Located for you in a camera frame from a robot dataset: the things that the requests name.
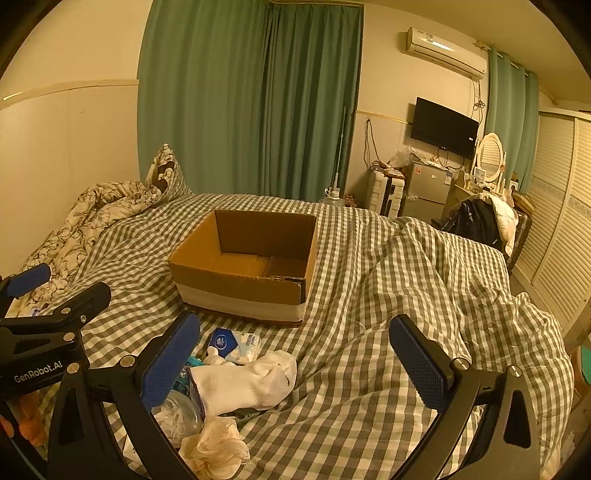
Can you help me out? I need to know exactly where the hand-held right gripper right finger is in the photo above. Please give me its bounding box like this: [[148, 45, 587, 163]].
[[388, 314, 542, 480]]

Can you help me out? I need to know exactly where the white sock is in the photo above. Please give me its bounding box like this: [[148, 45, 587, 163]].
[[188, 349, 298, 416]]

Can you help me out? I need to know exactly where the hanging wall cable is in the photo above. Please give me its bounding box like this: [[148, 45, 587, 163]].
[[365, 119, 377, 169]]

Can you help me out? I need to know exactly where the narrow green curtain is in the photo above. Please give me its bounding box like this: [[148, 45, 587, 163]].
[[482, 46, 540, 192]]

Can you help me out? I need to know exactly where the cream jacket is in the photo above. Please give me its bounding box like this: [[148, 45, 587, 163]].
[[480, 194, 520, 254]]

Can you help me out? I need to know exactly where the person's left hand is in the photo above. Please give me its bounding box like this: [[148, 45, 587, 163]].
[[0, 396, 46, 446]]

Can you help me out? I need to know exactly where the mop pole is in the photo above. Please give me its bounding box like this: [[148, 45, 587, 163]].
[[330, 107, 347, 195]]

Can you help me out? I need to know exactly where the cream dressing table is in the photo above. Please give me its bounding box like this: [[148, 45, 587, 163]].
[[450, 171, 520, 208]]

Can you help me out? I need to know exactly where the grey checkered duvet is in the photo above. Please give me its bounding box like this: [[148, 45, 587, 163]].
[[18, 191, 575, 480]]

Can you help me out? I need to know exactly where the brown suitcase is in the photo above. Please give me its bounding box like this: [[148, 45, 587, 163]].
[[505, 212, 534, 273]]

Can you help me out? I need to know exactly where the brown cardboard box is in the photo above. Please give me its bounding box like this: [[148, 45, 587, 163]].
[[168, 209, 319, 329]]

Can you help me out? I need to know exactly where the patterned pillow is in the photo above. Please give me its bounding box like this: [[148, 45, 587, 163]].
[[145, 143, 194, 199]]

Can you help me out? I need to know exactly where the black backpack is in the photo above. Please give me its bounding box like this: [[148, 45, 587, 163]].
[[443, 198, 502, 247]]

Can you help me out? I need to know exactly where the crumpled cream tissue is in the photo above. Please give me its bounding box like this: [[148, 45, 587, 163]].
[[179, 418, 251, 480]]

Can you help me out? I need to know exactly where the silver mini fridge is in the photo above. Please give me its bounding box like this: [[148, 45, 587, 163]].
[[399, 161, 455, 222]]

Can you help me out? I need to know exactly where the black wall television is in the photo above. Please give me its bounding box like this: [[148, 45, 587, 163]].
[[410, 97, 480, 158]]

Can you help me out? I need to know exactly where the oval vanity mirror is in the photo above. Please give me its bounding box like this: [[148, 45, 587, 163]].
[[475, 132, 505, 183]]

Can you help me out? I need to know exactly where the white louvered wardrobe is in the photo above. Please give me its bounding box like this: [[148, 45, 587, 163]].
[[512, 108, 591, 352]]

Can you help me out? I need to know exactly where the clear plastic bag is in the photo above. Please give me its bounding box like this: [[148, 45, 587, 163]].
[[152, 390, 205, 446]]

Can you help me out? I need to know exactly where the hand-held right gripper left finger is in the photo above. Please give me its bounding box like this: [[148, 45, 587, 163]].
[[46, 311, 204, 480]]

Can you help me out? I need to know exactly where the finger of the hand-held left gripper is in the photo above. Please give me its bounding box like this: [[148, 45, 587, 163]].
[[0, 282, 112, 339], [0, 263, 52, 320]]

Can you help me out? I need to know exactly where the wide green curtain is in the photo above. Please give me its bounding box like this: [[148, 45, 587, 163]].
[[137, 0, 364, 204]]

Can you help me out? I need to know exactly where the white air conditioner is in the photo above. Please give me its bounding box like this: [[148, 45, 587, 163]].
[[405, 26, 489, 81]]

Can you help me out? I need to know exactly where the blue cotton ball packet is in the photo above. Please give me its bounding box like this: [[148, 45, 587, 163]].
[[203, 327, 263, 365]]

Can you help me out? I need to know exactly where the floral quilt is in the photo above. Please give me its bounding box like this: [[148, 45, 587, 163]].
[[18, 180, 160, 319]]

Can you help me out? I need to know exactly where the white suitcase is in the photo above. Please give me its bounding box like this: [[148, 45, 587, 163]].
[[367, 168, 407, 217]]

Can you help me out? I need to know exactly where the plastic bag on fridge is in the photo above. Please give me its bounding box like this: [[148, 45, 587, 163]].
[[390, 145, 416, 169]]

